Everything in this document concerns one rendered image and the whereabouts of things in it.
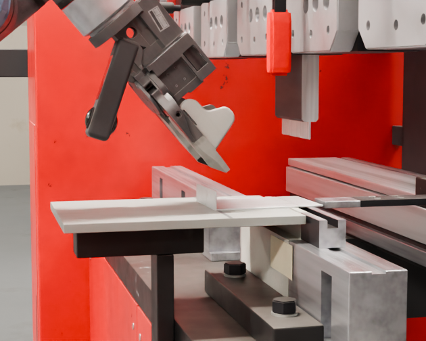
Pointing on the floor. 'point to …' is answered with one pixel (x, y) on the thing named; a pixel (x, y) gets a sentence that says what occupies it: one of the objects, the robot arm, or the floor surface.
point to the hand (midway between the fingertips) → (209, 164)
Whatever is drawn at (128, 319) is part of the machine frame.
